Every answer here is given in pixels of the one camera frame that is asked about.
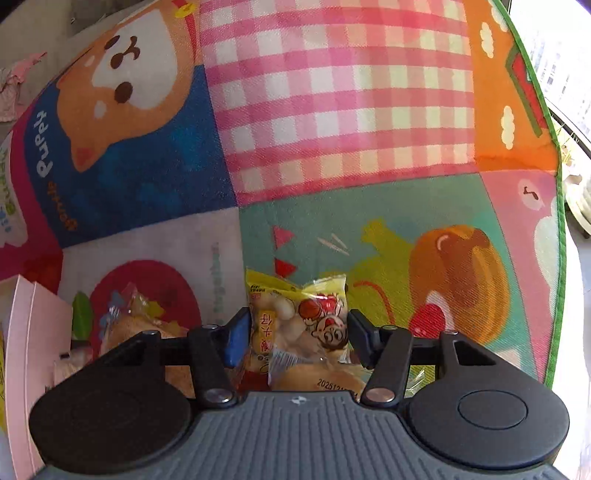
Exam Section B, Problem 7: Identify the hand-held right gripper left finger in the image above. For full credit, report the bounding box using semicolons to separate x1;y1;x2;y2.
74;307;252;410

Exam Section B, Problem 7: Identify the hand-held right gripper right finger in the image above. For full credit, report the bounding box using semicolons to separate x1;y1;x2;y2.
350;310;536;408

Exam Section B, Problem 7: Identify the yellow snack packet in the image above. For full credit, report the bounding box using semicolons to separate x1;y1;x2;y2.
245;269;350;370

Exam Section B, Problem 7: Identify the clear bread packet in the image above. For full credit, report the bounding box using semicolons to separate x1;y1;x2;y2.
98;282;195;398
267;348;368;395

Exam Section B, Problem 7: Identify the pale snack packet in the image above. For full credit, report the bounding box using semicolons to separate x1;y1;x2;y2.
52;344;100;393

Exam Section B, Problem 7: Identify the colourful printed play mat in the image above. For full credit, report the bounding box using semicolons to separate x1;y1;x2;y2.
0;0;566;391

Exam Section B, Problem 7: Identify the white ribbed object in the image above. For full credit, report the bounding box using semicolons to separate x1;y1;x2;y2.
569;173;591;238

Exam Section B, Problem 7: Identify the pink clothes pile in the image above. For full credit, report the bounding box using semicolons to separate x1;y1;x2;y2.
0;52;48;123

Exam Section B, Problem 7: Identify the window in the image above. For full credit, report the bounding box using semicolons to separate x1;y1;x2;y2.
505;0;591;155

